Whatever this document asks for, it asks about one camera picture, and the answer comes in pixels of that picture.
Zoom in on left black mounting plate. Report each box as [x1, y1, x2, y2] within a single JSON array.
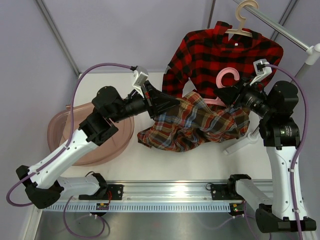
[[102, 184, 124, 201]]

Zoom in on purple cable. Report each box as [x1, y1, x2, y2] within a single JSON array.
[[5, 62, 137, 207], [264, 63, 311, 240]]

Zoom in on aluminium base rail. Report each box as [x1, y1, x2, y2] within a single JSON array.
[[57, 180, 283, 201]]

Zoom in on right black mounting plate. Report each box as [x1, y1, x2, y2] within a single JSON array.
[[205, 182, 233, 201]]

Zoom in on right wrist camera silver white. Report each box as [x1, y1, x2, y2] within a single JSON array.
[[246, 58, 272, 86]]

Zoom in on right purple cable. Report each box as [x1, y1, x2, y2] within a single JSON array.
[[264, 63, 311, 240]]

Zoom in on red black plaid shirt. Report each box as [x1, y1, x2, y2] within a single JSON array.
[[162, 21, 284, 99]]

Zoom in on brown multicolour plaid shirt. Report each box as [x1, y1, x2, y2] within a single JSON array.
[[137, 91, 251, 153]]

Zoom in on wrist camera silver white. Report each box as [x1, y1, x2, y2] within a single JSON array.
[[130, 66, 149, 97], [246, 58, 272, 86]]

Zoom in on silver white clothes rack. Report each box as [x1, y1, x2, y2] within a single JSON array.
[[204, 0, 320, 156]]

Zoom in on beige plastic hanger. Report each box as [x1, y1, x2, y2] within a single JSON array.
[[225, 0, 259, 38]]

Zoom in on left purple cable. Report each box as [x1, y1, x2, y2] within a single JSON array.
[[5, 62, 137, 207]]

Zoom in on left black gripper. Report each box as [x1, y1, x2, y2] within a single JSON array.
[[109, 81, 180, 124]]

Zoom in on pink translucent plastic basket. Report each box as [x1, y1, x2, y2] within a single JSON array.
[[47, 102, 135, 167]]

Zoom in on black mounting plate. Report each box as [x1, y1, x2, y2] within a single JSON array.
[[205, 182, 233, 201], [102, 184, 124, 201]]

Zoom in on pink plastic hanger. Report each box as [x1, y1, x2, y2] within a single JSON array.
[[202, 67, 242, 106]]

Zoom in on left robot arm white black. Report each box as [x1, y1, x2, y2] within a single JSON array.
[[16, 81, 180, 209]]

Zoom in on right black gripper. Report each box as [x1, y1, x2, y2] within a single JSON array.
[[213, 75, 274, 119]]

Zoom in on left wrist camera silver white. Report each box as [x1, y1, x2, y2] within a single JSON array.
[[130, 66, 149, 97]]

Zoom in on white slotted cable duct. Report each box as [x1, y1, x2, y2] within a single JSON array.
[[44, 202, 231, 213]]

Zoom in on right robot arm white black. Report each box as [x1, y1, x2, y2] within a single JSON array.
[[214, 80, 317, 233]]

